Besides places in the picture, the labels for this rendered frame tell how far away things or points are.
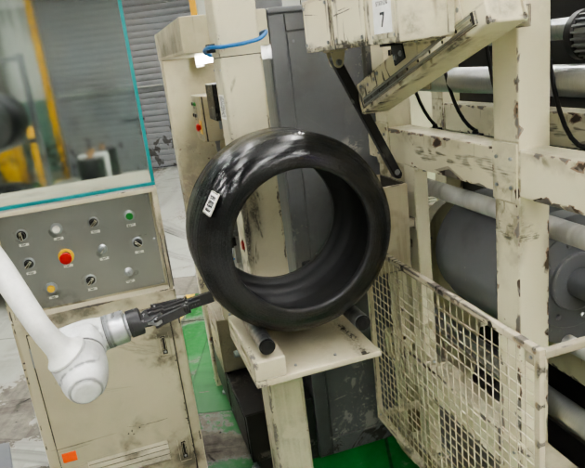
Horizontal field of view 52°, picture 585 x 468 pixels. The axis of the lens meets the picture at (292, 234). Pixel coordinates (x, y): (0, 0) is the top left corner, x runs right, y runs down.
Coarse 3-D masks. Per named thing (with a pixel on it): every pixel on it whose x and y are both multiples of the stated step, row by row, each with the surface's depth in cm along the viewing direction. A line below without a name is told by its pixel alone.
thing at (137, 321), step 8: (128, 312) 160; (136, 312) 160; (144, 312) 164; (160, 312) 162; (128, 320) 158; (136, 320) 159; (144, 320) 159; (136, 328) 159; (144, 328) 160; (136, 336) 161
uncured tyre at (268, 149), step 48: (240, 144) 160; (288, 144) 153; (336, 144) 158; (192, 192) 167; (240, 192) 150; (336, 192) 187; (384, 192) 167; (192, 240) 159; (336, 240) 191; (384, 240) 166; (240, 288) 156; (288, 288) 190; (336, 288) 183
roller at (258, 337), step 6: (246, 324) 175; (252, 330) 169; (258, 330) 167; (264, 330) 167; (252, 336) 168; (258, 336) 164; (264, 336) 162; (258, 342) 162; (264, 342) 160; (270, 342) 161; (258, 348) 162; (264, 348) 161; (270, 348) 161; (264, 354) 161
